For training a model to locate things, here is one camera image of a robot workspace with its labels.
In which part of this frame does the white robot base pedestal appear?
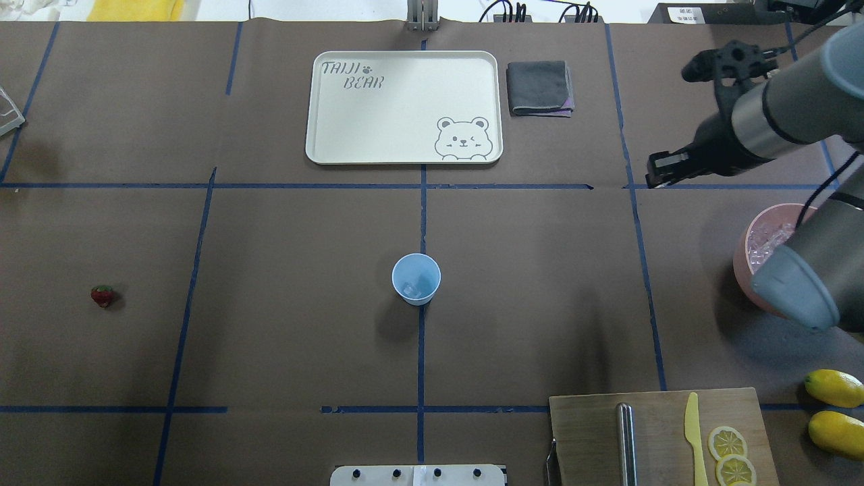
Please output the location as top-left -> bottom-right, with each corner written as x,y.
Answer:
329,464 -> 508,485

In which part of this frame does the cream bear tray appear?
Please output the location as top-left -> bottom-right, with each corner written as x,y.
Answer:
305,51 -> 504,165

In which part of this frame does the pink bowl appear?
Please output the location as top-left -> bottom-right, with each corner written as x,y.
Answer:
732,203 -> 805,318

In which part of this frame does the grey folded cloth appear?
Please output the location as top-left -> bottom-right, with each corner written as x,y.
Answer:
506,59 -> 575,119

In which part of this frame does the aluminium frame post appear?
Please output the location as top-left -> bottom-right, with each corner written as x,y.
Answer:
406,0 -> 440,32

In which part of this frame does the yellow lemon near bowl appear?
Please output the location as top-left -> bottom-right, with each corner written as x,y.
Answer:
803,369 -> 863,408

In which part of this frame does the black labelled bar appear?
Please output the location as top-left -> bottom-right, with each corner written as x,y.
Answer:
647,1 -> 789,25

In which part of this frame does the black steel rod tool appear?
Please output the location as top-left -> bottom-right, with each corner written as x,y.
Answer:
616,402 -> 639,485

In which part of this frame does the wooden cutting board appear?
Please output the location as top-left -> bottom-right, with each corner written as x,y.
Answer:
549,387 -> 780,485

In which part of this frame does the lemon slice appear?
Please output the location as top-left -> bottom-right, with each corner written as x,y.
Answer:
715,454 -> 758,485
707,425 -> 748,462

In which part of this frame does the white cup rack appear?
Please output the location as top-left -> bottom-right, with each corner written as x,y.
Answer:
0,86 -> 25,136

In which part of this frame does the light blue cup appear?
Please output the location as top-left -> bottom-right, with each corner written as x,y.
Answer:
391,253 -> 441,306

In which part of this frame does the clear ice cube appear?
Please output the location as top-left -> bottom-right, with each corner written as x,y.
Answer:
400,280 -> 428,300

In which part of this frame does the pile of clear ice cubes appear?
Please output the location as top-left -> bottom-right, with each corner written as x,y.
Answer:
745,221 -> 795,274

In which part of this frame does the red strawberry on table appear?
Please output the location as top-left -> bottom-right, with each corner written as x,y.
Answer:
90,284 -> 116,308

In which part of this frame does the yellow lemon near edge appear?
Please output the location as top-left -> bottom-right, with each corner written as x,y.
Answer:
807,411 -> 863,462

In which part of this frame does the yellow plastic knife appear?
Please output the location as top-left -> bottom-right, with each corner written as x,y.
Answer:
683,391 -> 709,485

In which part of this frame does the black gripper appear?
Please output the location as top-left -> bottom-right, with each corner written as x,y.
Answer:
645,113 -> 771,190

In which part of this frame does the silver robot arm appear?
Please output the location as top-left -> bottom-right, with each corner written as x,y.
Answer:
645,24 -> 863,332

